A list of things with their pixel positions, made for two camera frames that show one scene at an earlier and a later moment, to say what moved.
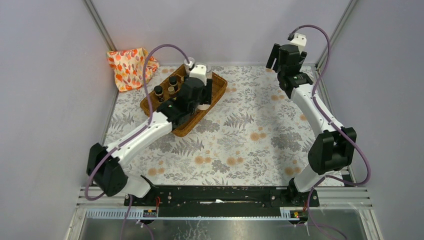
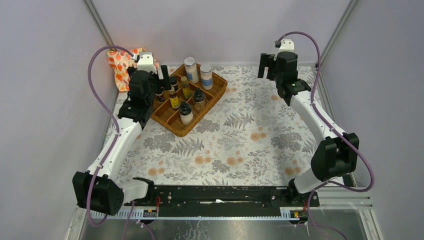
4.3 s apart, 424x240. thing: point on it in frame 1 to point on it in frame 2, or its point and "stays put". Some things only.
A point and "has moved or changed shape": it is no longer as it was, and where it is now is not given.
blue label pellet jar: [188, 66] stays put
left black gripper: [206, 90] to [166, 83]
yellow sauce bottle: [172, 93] stays put
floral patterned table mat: [258, 136] stays put
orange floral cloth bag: [128, 66] stays put
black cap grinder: [203, 107] has moved or changed shape
